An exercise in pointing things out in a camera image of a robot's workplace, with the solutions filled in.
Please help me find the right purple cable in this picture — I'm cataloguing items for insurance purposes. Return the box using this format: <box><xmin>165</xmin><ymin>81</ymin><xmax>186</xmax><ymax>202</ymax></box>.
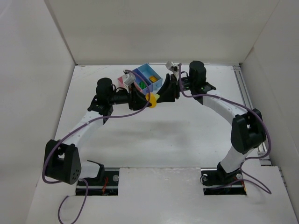
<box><xmin>177</xmin><ymin>63</ymin><xmax>273</xmax><ymax>195</ymax></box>

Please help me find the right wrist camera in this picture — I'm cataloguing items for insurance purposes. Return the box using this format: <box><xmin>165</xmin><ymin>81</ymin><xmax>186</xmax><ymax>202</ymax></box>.
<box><xmin>165</xmin><ymin>61</ymin><xmax>181</xmax><ymax>79</ymax></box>

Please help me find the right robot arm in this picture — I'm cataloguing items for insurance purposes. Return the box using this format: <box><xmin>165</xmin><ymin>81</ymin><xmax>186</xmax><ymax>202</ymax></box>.
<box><xmin>157</xmin><ymin>61</ymin><xmax>266</xmax><ymax>187</ymax></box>

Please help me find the yellow oval lego piece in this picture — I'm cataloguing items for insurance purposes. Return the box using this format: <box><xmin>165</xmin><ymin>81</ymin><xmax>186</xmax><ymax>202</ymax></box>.
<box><xmin>145</xmin><ymin>92</ymin><xmax>157</xmax><ymax>108</ymax></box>

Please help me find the green 2x2 lego brick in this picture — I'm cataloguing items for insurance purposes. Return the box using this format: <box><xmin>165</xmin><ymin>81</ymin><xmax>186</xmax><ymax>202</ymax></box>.
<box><xmin>139</xmin><ymin>82</ymin><xmax>146</xmax><ymax>89</ymax></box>

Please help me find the aluminium rail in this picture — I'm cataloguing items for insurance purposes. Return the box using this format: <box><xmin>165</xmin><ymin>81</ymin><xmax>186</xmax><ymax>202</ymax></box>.
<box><xmin>232</xmin><ymin>65</ymin><xmax>271</xmax><ymax>160</ymax></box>

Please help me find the purple drawer container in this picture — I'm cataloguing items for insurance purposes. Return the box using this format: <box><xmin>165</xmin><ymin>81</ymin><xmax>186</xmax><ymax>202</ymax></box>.
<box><xmin>133</xmin><ymin>69</ymin><xmax>153</xmax><ymax>95</ymax></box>

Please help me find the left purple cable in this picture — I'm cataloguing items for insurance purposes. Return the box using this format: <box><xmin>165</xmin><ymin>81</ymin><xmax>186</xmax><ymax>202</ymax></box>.
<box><xmin>41</xmin><ymin>69</ymin><xmax>151</xmax><ymax>224</ymax></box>

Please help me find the pink drawer container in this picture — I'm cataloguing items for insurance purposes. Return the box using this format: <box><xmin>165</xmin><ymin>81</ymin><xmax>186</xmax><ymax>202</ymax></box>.
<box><xmin>117</xmin><ymin>74</ymin><xmax>128</xmax><ymax>89</ymax></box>

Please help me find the light blue drawer container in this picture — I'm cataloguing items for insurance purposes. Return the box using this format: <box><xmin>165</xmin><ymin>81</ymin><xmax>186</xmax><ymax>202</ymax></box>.
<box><xmin>137</xmin><ymin>63</ymin><xmax>163</xmax><ymax>91</ymax></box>

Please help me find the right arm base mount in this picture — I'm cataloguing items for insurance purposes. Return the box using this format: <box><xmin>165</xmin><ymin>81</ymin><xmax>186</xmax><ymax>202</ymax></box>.
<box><xmin>199</xmin><ymin>168</ymin><xmax>247</xmax><ymax>196</ymax></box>

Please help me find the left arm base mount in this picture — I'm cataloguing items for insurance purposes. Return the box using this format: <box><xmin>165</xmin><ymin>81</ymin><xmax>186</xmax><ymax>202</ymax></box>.
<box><xmin>75</xmin><ymin>161</ymin><xmax>120</xmax><ymax>196</ymax></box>

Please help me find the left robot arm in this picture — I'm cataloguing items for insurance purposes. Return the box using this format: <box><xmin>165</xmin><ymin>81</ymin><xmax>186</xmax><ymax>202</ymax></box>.
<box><xmin>42</xmin><ymin>77</ymin><xmax>154</xmax><ymax>185</ymax></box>

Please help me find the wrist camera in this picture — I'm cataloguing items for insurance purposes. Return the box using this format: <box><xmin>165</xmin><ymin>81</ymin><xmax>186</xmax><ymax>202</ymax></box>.
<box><xmin>165</xmin><ymin>61</ymin><xmax>181</xmax><ymax>79</ymax></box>
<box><xmin>122</xmin><ymin>70</ymin><xmax>136</xmax><ymax>87</ymax></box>

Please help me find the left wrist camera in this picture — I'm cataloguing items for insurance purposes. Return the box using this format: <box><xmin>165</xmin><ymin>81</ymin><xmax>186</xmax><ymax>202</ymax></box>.
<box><xmin>122</xmin><ymin>70</ymin><xmax>136</xmax><ymax>87</ymax></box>

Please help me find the purple cable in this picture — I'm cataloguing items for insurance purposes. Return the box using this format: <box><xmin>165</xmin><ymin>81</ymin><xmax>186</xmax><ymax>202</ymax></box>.
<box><xmin>41</xmin><ymin>69</ymin><xmax>151</xmax><ymax>224</ymax></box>
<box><xmin>177</xmin><ymin>63</ymin><xmax>273</xmax><ymax>195</ymax></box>

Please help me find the yellow striped lego brick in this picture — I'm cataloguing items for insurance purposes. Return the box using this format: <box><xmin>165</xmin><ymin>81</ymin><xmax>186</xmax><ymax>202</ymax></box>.
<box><xmin>149</xmin><ymin>76</ymin><xmax>157</xmax><ymax>83</ymax></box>

